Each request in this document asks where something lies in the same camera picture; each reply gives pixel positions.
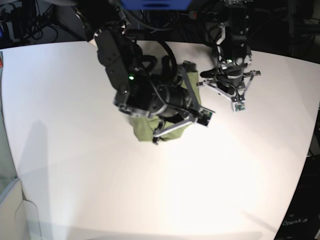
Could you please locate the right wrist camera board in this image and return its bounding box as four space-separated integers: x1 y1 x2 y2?
197 107 215 127

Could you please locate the black OpenArm base box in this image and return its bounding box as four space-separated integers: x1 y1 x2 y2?
275 157 320 240

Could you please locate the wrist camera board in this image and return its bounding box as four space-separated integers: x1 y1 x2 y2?
231 100 246 113
197 107 215 127

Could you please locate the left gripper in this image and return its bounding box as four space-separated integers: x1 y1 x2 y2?
196 69 261 105

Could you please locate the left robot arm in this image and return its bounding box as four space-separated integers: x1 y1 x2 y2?
199 0 261 112

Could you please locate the white side cabinet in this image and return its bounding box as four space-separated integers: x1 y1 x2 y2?
0 178 42 240

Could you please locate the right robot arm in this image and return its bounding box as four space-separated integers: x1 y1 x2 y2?
53 0 212 144

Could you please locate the green T-shirt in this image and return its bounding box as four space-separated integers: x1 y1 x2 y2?
128 71 201 142

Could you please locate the black power strip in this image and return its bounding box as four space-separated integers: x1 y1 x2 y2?
187 11 218 21

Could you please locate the blue box at top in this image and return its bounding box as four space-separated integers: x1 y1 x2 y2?
120 0 192 11

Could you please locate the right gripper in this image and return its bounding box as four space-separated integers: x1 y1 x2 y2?
151 61 204 145

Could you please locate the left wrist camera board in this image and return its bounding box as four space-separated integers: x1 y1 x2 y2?
231 100 246 113

